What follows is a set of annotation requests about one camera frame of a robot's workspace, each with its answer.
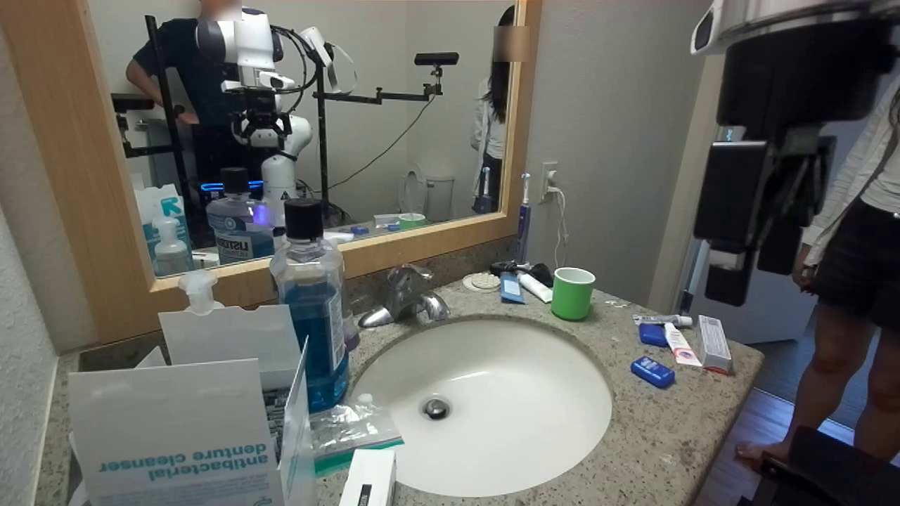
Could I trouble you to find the white oval sink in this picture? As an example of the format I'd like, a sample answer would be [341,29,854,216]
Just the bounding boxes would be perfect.
[349,316,615,499]

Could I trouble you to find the blue mouthwash bottle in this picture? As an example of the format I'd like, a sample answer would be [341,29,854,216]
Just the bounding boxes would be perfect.
[270,198,352,415]

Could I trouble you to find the electric toothbrush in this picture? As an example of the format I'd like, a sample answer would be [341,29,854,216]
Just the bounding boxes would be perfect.
[515,172,534,265]

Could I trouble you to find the white cardboard box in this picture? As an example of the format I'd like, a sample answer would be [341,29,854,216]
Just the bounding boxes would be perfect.
[136,304,303,392]

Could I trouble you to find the wood framed wall mirror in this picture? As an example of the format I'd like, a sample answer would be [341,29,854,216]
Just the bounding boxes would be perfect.
[0,0,544,346]

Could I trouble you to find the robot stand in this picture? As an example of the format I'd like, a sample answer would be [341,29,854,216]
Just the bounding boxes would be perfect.
[738,424,900,506]

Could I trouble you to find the white denture cleanser box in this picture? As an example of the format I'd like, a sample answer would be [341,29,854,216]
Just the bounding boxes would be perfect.
[67,337,319,506]

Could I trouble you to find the small white box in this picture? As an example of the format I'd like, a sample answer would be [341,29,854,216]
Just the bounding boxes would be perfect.
[338,449,397,506]

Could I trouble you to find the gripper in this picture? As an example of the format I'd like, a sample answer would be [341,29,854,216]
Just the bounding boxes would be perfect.
[694,11,900,307]

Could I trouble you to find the white red toothpaste box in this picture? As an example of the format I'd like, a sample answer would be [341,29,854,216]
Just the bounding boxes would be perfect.
[695,314,733,375]

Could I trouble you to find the clear pump bottle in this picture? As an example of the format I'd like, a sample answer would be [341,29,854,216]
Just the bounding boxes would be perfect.
[177,270,226,316]

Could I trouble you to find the black razor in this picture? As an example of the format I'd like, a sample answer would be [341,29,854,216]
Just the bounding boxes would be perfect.
[489,260,555,288]

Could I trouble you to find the small grey tube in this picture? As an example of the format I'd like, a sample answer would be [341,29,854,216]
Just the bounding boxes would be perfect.
[631,313,694,329]

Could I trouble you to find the white cable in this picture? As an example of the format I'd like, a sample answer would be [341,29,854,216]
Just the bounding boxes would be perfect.
[551,186,570,268]

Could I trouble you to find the white wall socket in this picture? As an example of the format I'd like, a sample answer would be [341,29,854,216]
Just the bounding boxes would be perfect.
[539,161,560,205]

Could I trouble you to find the person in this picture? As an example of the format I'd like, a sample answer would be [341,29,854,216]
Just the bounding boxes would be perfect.
[734,67,900,472]

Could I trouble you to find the chrome tap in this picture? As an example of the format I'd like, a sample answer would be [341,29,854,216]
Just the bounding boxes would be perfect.
[358,264,451,330]

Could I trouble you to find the green mug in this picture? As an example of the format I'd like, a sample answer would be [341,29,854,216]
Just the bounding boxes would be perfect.
[551,266,597,323]

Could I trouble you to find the clear plastic packet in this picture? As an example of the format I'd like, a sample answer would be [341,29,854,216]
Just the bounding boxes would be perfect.
[309,393,406,477]

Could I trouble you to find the white red toothpaste tube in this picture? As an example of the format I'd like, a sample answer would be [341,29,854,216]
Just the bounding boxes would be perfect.
[663,322,703,368]

